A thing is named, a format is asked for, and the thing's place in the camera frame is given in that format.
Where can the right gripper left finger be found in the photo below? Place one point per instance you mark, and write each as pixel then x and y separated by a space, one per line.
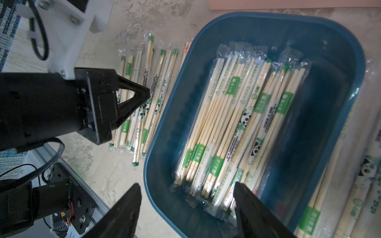
pixel 121 221

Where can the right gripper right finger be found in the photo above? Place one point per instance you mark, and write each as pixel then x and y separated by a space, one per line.
pixel 254 219

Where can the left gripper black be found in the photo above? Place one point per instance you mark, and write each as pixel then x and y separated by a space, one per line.
pixel 36 107

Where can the chopsticks pair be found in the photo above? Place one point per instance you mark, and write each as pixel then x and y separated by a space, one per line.
pixel 362 184
pixel 325 208

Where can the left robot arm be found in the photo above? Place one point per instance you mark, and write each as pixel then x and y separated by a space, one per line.
pixel 22 204

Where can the pink desktop file organizer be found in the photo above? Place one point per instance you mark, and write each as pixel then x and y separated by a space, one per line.
pixel 226 5

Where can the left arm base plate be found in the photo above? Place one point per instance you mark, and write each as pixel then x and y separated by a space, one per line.
pixel 75 220

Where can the aluminium front rail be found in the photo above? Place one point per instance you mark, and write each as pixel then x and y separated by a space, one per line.
pixel 101 208

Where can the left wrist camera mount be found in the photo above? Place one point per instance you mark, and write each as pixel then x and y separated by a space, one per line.
pixel 58 30

